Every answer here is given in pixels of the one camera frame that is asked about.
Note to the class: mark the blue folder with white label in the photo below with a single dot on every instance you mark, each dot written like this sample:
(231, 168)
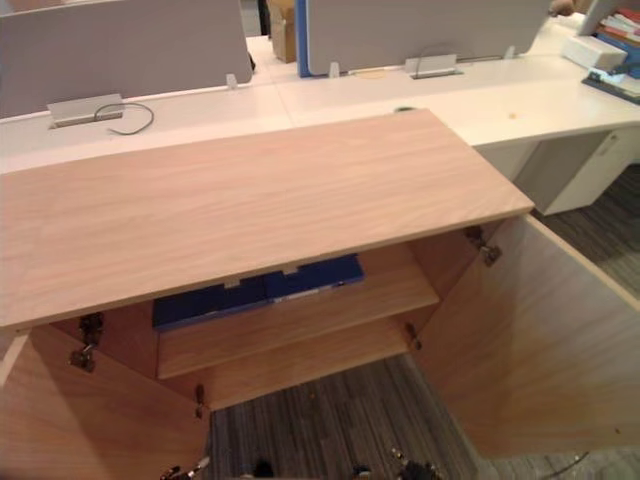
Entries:
(320, 276)

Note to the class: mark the wooden left cabinet door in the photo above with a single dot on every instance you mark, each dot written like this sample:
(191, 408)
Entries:
(75, 425)

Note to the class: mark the person's hand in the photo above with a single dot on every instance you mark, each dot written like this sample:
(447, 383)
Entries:
(562, 6)

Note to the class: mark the wooden cabinet door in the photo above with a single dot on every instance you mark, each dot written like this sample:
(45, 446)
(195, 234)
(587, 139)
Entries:
(540, 350)
(75, 425)

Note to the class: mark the clear partition clamp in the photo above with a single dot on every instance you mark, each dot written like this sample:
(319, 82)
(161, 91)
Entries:
(509, 52)
(333, 70)
(231, 81)

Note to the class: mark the white desk pedestal cabinet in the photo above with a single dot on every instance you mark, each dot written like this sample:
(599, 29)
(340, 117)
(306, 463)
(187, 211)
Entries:
(580, 170)

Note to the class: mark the white rectangular box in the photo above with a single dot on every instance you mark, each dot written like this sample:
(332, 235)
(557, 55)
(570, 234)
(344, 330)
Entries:
(592, 50)

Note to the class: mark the stack of colourful books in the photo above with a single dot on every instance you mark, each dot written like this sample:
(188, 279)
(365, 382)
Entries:
(622, 27)

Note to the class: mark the wooden right cabinet door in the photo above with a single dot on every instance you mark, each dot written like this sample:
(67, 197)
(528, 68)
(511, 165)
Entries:
(540, 350)

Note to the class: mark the metal cabinet door hinge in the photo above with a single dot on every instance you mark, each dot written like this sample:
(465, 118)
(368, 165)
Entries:
(89, 341)
(199, 400)
(413, 335)
(483, 245)

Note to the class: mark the white monitor stand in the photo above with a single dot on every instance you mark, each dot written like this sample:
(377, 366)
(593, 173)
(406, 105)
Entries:
(595, 17)

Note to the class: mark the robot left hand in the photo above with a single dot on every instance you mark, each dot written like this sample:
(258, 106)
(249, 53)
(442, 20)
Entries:
(186, 471)

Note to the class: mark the grey desk partition screen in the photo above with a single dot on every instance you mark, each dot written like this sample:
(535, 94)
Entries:
(425, 30)
(120, 47)

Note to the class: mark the wooden cabinet shelf board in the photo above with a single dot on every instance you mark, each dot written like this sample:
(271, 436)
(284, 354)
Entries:
(300, 325)

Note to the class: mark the brown cardboard box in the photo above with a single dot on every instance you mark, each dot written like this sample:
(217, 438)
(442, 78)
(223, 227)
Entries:
(283, 30)

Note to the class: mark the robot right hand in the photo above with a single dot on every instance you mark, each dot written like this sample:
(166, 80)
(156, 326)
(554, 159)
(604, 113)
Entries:
(407, 467)

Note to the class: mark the light wooden office cabinet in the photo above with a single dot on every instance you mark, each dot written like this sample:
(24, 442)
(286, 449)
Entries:
(250, 200)

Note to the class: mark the long white office desk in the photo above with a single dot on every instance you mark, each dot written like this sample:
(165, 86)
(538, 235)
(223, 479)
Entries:
(350, 100)

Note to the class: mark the blue partition panel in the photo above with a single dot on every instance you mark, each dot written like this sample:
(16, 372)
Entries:
(301, 40)

